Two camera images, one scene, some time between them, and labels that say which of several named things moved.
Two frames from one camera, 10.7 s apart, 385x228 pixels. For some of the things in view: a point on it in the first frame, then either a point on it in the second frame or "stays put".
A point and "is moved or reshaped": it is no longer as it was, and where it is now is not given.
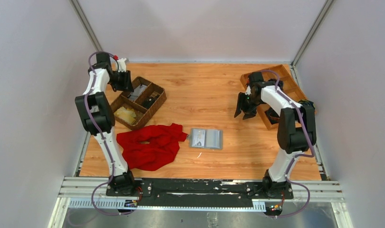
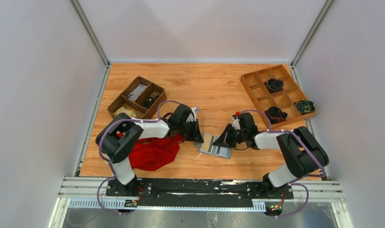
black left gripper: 123,80 -> 192,129
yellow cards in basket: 128,114 stays put
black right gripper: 245,101 -> 232,136
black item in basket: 149,101 stays put
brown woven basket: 131,109 stays put
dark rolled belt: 273,116 stays put
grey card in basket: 137,92 stays put
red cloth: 151,147 stays put
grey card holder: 206,138 is moved or reshaped
